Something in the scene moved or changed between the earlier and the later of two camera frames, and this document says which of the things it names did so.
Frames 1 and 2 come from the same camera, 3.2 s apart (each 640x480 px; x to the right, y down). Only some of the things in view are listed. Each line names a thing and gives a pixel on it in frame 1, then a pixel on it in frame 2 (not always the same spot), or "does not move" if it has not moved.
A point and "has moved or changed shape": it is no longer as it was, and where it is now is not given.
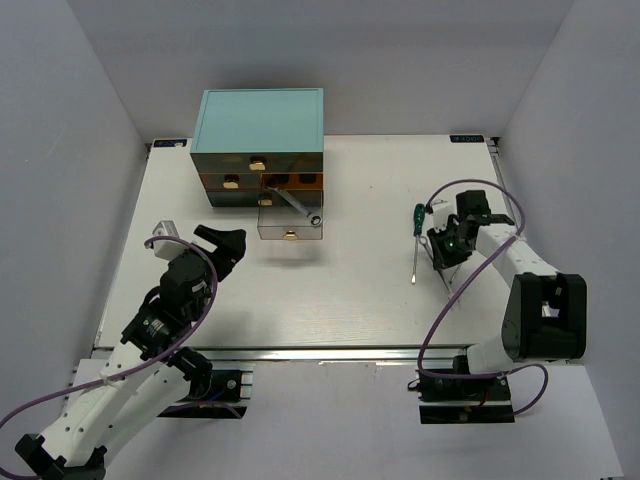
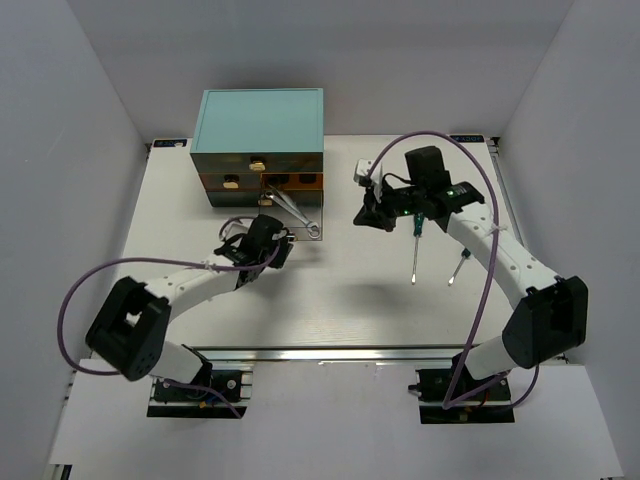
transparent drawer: x=258 y=162 does not move
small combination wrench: x=424 y=240 → x=269 y=195
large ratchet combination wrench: x=313 y=219 has moved or changed shape
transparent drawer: x=281 y=219 does not move
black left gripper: x=231 y=246 → x=281 y=254
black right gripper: x=442 y=259 → x=372 y=214
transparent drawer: x=263 y=198 does not move
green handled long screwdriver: x=418 y=228 does not move
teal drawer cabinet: x=251 y=140 does not move
